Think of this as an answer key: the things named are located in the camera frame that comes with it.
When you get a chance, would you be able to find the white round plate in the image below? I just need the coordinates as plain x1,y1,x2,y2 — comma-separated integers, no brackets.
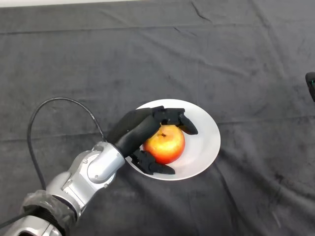
124,98,221,181

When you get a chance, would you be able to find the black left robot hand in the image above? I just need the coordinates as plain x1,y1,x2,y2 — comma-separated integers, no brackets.
107,105,199,176

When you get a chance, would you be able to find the red yellow apple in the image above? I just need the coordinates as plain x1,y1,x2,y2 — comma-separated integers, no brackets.
143,124,186,165

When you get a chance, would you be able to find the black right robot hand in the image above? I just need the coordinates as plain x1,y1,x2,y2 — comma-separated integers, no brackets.
305,71,315,103

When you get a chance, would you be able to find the black cloth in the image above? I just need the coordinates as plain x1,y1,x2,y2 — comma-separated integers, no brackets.
0,0,315,236

